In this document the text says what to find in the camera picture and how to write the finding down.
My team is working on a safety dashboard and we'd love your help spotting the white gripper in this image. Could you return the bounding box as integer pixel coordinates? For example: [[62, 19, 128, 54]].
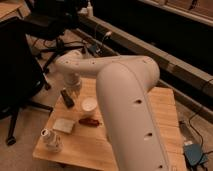
[[61, 73, 82, 108]]

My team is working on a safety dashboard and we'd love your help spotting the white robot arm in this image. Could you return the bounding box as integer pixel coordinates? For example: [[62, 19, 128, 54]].
[[56, 52, 171, 171]]

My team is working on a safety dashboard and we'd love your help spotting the white paper cup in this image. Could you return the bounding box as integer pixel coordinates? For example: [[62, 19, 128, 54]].
[[81, 97, 97, 117]]

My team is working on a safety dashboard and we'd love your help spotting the wooden table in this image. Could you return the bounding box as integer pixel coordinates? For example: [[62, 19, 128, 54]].
[[33, 78, 187, 171]]

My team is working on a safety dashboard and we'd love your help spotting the clear plastic bottle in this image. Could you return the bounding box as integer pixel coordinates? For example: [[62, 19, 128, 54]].
[[41, 129, 62, 152]]

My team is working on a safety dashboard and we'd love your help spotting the black office chair left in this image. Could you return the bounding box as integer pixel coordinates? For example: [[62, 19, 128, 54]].
[[0, 17, 53, 146]]

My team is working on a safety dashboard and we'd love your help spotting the black office chair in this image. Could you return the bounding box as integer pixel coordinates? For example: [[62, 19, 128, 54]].
[[0, 17, 53, 146], [23, 0, 89, 75]]

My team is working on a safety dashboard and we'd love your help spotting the black office chair rear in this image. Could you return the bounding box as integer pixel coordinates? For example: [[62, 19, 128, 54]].
[[23, 0, 89, 75]]

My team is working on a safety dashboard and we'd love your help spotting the white spray bottle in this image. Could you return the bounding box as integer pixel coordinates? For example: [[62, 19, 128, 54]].
[[87, 0, 93, 17]]

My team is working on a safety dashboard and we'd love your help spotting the blue box on floor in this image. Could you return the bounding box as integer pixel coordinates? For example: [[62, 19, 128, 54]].
[[184, 144, 208, 166]]

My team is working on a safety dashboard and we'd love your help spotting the white cable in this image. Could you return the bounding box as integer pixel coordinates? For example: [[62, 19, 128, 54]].
[[94, 31, 113, 52]]

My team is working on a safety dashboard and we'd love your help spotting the black cable on floor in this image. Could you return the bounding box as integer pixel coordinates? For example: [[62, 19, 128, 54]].
[[186, 113, 213, 158]]

